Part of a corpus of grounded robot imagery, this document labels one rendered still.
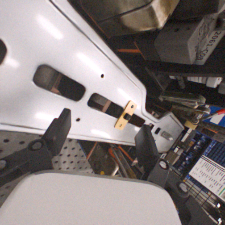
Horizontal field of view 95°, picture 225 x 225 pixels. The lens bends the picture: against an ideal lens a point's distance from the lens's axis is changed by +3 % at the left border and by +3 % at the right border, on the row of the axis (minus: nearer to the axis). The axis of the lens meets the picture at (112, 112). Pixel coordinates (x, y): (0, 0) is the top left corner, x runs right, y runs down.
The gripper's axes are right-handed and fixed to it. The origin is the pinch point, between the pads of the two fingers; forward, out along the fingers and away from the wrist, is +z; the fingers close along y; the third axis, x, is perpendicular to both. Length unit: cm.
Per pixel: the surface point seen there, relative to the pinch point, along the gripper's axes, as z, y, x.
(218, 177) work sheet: 22, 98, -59
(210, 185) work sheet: 18, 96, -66
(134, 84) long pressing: 15.2, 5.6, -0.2
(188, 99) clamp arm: 18.3, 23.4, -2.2
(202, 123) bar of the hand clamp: 29, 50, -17
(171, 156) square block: 30, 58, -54
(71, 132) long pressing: 4.6, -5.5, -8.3
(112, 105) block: 15.9, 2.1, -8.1
